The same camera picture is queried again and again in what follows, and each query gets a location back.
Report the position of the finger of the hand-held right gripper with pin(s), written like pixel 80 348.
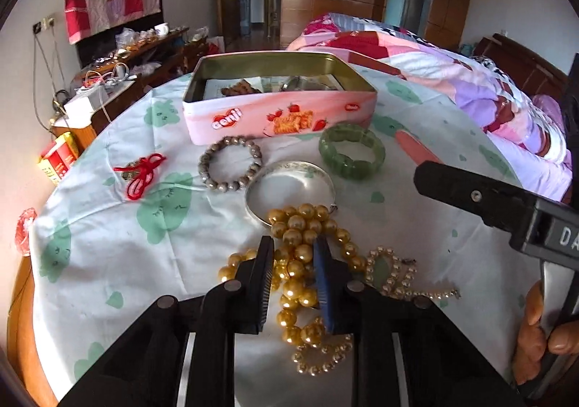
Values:
pixel 470 189

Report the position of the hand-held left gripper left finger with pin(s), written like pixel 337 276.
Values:
pixel 264 280

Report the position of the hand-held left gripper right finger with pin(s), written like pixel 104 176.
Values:
pixel 323 280

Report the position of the silver bangle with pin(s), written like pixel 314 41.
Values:
pixel 289 166

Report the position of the green jade bangle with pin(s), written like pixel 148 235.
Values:
pixel 330 153

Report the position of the pink metal tin box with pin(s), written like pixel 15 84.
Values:
pixel 239 122

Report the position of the person's right hand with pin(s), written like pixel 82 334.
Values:
pixel 529 334

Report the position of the pink patchwork quilt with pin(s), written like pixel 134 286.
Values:
pixel 452 67

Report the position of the wooden bed headboard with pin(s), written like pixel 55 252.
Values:
pixel 520 58

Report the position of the red yellow paper bag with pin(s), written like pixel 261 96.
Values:
pixel 59 153

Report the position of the trash bin with red bag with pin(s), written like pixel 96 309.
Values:
pixel 25 230

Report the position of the white cardboard box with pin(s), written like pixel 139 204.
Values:
pixel 83 103

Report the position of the wooden television cabinet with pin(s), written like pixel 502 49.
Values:
pixel 149 55

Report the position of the white cup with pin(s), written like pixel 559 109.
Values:
pixel 162 29

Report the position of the black television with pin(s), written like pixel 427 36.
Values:
pixel 95 49

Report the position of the wall power socket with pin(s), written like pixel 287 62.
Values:
pixel 43 24

